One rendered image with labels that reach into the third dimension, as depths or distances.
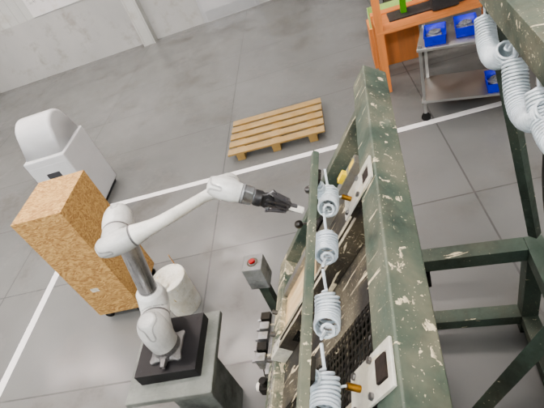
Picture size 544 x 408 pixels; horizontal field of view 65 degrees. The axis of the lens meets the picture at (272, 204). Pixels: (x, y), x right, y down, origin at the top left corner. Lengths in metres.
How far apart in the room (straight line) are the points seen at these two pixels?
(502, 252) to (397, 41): 4.03
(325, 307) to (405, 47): 5.30
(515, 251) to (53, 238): 3.01
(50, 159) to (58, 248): 1.95
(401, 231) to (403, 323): 0.27
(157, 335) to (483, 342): 1.98
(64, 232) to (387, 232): 2.76
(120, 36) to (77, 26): 0.97
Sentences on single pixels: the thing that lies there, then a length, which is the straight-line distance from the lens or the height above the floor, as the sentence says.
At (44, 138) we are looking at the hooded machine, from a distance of 5.41.
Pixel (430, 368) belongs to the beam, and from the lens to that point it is 0.90.
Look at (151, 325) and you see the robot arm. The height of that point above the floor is 1.09.
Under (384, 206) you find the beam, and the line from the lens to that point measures 1.14.
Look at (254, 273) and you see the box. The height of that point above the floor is 0.90.
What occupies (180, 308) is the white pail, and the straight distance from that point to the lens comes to 3.69.
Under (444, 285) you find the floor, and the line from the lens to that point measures 3.35.
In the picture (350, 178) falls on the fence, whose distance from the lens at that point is 1.74.
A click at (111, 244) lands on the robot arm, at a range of 2.01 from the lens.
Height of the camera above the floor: 2.71
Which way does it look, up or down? 39 degrees down
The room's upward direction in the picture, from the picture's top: 23 degrees counter-clockwise
